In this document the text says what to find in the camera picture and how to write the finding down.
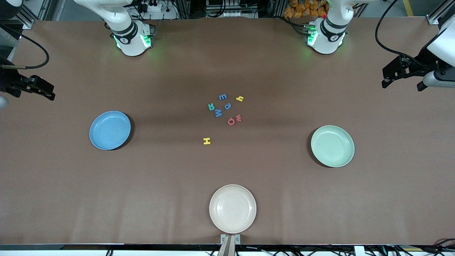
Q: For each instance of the red foam letter w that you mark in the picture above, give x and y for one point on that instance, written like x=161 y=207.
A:
x=239 y=118

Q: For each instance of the cream plate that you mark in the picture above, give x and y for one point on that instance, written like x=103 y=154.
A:
x=233 y=208

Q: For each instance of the aluminium frame profile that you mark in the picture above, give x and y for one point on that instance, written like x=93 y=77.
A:
x=28 y=22
x=434 y=18

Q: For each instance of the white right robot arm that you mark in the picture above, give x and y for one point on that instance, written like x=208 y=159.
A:
x=129 y=39

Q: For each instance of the blue foam letter E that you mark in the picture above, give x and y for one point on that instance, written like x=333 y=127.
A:
x=223 y=97

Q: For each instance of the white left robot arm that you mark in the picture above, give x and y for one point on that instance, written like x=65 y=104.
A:
x=328 y=35

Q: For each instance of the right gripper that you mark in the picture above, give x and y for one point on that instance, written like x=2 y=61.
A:
x=7 y=81

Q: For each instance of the orange mesh bag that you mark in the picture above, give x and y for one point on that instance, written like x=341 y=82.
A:
x=302 y=9

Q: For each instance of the blue plate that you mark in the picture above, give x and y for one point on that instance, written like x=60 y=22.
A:
x=110 y=130

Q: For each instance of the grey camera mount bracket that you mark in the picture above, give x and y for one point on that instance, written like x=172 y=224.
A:
x=227 y=249

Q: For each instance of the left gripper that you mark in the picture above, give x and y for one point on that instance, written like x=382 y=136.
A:
x=422 y=58

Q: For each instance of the blue foam letter M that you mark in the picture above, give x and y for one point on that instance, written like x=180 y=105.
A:
x=218 y=113

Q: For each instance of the green plate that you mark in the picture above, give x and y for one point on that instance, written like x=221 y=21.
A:
x=332 y=146

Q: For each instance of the white power strip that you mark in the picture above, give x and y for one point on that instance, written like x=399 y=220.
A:
x=156 y=7

